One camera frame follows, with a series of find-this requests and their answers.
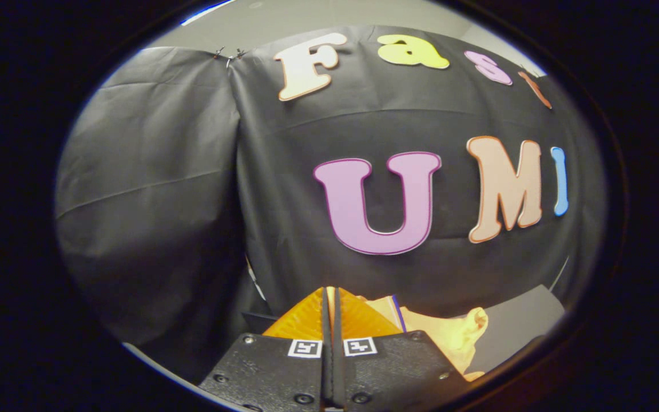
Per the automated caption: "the yellow orange shirt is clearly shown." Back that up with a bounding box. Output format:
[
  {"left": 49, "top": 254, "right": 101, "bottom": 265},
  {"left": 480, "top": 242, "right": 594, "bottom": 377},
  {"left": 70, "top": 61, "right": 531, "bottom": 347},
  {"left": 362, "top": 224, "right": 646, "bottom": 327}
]
[{"left": 364, "top": 295, "right": 489, "bottom": 382}]

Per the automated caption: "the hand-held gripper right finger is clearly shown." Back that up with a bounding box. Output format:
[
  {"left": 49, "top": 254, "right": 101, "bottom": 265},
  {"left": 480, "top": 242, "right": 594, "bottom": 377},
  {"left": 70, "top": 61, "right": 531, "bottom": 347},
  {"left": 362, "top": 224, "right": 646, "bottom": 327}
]
[{"left": 332, "top": 287, "right": 471, "bottom": 410}]

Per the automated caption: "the beige cabinet with dark frame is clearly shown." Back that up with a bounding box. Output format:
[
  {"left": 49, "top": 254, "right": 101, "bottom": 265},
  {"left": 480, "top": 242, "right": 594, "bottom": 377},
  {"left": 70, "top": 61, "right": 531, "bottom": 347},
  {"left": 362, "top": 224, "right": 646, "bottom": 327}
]
[{"left": 467, "top": 284, "right": 566, "bottom": 376}]

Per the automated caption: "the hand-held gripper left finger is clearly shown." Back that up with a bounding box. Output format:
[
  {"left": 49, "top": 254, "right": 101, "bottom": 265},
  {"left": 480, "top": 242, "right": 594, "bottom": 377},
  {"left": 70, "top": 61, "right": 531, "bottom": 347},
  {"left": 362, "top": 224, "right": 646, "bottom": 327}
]
[{"left": 199, "top": 287, "right": 331, "bottom": 410}]

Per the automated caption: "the black backdrop cloth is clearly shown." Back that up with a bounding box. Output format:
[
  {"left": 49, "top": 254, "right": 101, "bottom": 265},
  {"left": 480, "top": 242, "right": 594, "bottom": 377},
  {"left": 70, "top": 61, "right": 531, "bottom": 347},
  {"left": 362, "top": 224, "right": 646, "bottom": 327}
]
[{"left": 55, "top": 26, "right": 608, "bottom": 378}]

